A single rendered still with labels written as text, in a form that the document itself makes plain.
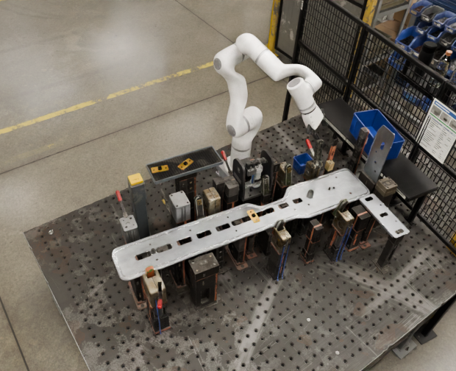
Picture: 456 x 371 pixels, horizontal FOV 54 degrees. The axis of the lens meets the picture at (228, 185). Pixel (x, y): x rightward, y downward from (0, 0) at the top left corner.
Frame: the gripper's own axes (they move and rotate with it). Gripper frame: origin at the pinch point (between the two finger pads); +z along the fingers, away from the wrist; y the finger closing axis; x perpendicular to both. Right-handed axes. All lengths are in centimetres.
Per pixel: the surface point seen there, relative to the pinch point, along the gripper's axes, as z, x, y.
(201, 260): -4, -17, 86
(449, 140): 38, 44, -32
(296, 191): 22.4, -13.7, 23.5
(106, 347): 2, -46, 139
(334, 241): 49, 4, 34
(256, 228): 12, -14, 56
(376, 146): 27.2, 14.5, -16.1
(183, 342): 21, -24, 118
